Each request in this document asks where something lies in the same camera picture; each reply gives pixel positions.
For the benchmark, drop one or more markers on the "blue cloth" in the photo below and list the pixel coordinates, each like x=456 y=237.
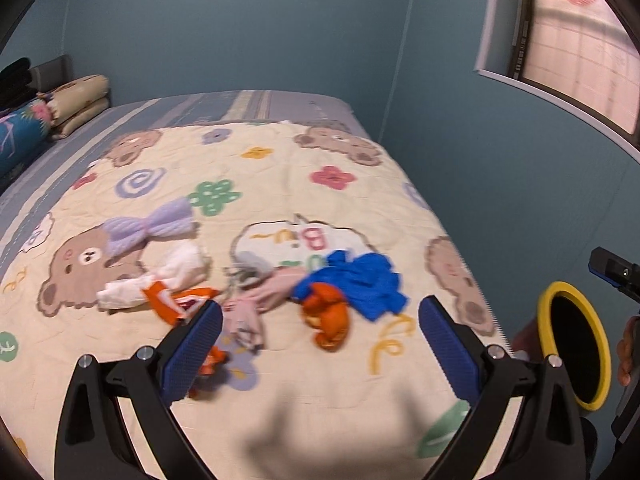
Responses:
x=365 y=280

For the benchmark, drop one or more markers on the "grey cloth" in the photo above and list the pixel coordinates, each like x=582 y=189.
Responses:
x=250 y=262

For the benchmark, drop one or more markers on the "black clothes pile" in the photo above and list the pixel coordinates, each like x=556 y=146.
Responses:
x=12 y=82

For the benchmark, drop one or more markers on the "bed with striped sheet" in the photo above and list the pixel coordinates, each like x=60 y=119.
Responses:
x=200 y=107

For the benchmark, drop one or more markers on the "small colourful packet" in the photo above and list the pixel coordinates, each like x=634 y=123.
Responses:
x=215 y=360

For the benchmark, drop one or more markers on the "beige folded quilt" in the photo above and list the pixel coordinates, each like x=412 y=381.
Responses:
x=80 y=100

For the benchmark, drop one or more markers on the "blue floral quilt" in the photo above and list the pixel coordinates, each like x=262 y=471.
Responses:
x=20 y=140

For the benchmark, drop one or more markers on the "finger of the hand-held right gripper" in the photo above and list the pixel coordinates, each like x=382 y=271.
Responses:
x=631 y=291
x=612 y=262

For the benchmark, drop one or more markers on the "dark framed window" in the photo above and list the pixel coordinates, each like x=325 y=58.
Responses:
x=575 y=50

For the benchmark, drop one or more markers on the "orange white knotted cloth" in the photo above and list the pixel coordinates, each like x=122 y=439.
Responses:
x=162 y=302

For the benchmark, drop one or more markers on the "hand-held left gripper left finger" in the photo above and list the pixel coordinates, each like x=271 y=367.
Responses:
x=192 y=347

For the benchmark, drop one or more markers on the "purple knitted bow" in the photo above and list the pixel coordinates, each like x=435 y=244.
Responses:
x=150 y=225

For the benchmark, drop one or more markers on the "grey padded headboard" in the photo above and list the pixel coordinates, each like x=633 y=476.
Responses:
x=52 y=71

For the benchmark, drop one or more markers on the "bear printed blanket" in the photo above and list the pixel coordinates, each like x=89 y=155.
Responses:
x=300 y=200

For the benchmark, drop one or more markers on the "pink cloth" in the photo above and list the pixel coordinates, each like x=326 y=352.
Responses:
x=245 y=320

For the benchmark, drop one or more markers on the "yellow rimmed black bin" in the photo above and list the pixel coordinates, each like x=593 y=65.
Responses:
x=575 y=340

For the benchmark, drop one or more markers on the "person's right hand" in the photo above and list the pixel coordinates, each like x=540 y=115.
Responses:
x=629 y=352

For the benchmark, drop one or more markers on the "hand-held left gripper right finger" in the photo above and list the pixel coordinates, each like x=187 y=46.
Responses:
x=450 y=347

